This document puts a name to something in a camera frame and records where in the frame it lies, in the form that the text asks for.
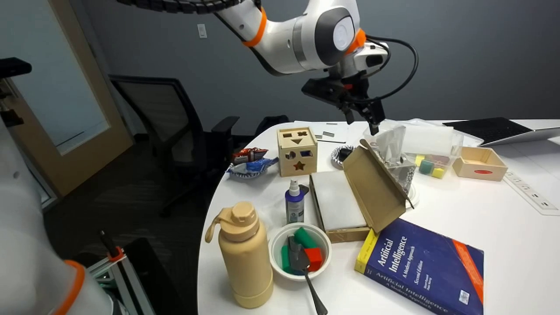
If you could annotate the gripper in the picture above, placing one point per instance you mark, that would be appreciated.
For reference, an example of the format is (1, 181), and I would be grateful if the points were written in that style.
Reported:
(355, 89)

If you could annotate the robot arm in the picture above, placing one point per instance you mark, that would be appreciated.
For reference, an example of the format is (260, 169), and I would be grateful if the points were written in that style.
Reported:
(302, 39)

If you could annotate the wooden shape sorter box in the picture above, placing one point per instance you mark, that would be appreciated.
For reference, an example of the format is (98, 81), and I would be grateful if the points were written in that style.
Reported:
(297, 153)

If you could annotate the cardboard box lid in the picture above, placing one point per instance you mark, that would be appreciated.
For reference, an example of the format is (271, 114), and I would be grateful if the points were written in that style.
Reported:
(374, 192)

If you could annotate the open cardboard box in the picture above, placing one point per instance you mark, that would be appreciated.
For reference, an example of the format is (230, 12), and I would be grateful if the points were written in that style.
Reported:
(345, 205)

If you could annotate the sheet of paper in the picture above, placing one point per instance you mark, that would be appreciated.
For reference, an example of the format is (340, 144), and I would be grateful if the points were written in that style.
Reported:
(326, 131)

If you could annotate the black small object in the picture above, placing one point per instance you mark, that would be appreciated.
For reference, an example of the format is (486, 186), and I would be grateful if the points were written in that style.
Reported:
(345, 154)

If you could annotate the crumpled clear plastic bag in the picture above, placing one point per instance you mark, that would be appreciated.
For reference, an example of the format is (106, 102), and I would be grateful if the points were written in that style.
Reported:
(393, 148)

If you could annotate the small patterned paper plate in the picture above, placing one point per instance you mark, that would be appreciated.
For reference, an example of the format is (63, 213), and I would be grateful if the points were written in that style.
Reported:
(336, 159)

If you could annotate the lime block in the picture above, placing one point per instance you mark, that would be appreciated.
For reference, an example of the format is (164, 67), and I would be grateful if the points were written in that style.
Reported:
(419, 159)

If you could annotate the clear plastic container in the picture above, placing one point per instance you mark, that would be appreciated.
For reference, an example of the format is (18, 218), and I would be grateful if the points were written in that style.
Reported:
(437, 140)

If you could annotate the green cube block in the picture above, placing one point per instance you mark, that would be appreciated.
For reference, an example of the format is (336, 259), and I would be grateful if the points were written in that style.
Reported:
(426, 167)

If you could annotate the white foam sheet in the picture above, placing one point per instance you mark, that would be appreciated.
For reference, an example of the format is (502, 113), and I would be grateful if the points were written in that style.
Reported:
(337, 199)

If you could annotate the black chair back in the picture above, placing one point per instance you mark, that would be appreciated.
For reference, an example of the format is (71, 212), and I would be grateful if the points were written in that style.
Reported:
(271, 124)

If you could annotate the white plate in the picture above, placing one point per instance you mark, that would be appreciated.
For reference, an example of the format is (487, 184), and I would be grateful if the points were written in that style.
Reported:
(413, 194)

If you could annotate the yellow cube block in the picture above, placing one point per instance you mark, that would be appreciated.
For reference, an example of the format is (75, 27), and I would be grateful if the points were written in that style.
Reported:
(438, 173)

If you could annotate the small spray bottle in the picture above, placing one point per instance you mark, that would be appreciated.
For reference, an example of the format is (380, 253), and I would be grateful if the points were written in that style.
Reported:
(294, 208)

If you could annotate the blue snack packet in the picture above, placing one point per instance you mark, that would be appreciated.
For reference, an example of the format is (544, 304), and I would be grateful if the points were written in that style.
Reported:
(256, 166)

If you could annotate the red snack packet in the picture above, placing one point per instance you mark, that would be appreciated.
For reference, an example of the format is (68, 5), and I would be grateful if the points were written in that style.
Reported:
(249, 154)

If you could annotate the wooden tray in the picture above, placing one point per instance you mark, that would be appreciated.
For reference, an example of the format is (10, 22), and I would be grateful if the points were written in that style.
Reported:
(479, 168)

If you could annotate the laptop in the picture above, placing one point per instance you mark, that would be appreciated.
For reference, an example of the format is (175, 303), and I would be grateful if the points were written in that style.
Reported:
(494, 129)

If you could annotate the green cylinder block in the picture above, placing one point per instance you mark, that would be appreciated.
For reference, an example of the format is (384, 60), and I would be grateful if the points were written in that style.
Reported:
(305, 238)

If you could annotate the red cube block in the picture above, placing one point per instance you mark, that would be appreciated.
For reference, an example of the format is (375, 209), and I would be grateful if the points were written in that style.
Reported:
(314, 259)

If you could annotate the grey spatula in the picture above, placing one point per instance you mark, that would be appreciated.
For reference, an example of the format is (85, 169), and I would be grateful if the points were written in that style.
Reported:
(299, 260)

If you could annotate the white bowl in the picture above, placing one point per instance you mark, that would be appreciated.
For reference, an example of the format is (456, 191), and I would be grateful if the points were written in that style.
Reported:
(275, 253)

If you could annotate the blue hardcover book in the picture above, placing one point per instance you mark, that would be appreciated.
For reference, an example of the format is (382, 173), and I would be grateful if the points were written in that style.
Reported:
(424, 267)

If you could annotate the green flat block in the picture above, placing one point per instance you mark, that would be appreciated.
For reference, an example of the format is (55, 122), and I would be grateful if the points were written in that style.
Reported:
(285, 260)

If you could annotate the white power strip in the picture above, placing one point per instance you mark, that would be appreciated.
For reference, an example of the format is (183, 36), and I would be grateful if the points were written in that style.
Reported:
(531, 194)

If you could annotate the tan water bottle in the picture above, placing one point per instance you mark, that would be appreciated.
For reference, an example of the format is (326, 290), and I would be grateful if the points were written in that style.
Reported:
(245, 262)

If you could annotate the black office chair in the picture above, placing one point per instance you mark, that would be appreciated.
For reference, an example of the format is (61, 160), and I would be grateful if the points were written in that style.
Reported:
(170, 127)

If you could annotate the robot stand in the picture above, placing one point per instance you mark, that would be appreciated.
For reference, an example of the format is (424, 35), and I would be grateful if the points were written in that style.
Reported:
(131, 280)

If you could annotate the wooden door with window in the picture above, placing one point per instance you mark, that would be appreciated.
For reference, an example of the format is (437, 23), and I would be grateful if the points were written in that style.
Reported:
(65, 87)

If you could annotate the wall switch plate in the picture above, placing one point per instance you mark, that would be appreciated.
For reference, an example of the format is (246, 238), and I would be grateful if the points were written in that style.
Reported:
(202, 30)

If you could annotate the camera on mount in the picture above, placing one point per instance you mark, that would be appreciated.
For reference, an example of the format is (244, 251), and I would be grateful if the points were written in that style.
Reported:
(11, 68)

